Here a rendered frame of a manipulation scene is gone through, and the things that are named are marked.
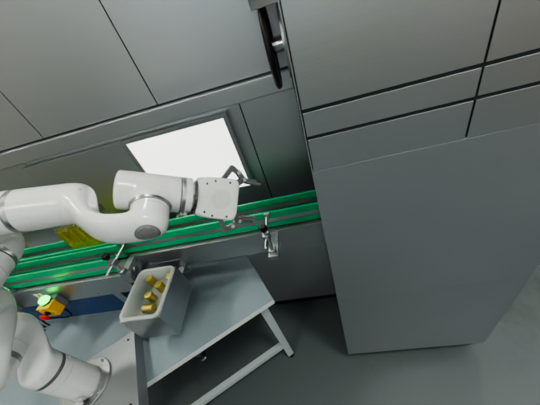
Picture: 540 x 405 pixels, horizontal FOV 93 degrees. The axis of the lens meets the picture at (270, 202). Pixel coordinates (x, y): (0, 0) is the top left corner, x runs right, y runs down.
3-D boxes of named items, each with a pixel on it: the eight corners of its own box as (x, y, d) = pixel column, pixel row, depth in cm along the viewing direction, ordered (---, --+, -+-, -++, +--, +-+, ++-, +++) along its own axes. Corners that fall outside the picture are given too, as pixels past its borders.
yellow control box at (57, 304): (70, 300, 123) (58, 293, 118) (60, 317, 117) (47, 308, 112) (58, 303, 124) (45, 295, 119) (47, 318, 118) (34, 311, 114)
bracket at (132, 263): (145, 263, 118) (136, 255, 114) (137, 282, 111) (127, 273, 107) (138, 264, 119) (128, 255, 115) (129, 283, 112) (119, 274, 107)
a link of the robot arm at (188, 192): (179, 217, 56) (194, 218, 58) (183, 177, 56) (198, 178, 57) (177, 211, 64) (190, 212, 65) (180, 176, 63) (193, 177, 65)
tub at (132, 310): (185, 275, 115) (174, 263, 109) (169, 326, 98) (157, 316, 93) (150, 280, 118) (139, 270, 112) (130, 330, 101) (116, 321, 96)
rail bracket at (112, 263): (137, 251, 115) (120, 233, 107) (120, 285, 103) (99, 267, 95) (131, 252, 116) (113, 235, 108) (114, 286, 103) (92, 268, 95)
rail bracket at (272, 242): (283, 241, 110) (268, 203, 96) (284, 276, 97) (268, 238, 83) (272, 243, 111) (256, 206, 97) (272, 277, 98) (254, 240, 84)
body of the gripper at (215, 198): (189, 219, 58) (237, 222, 62) (193, 173, 57) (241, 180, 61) (186, 214, 64) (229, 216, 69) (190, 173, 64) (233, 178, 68)
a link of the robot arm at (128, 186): (182, 198, 54) (182, 169, 60) (108, 192, 48) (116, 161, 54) (177, 222, 59) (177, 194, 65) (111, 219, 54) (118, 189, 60)
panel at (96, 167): (255, 182, 113) (227, 109, 92) (255, 186, 111) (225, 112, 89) (85, 219, 129) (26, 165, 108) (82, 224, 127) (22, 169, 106)
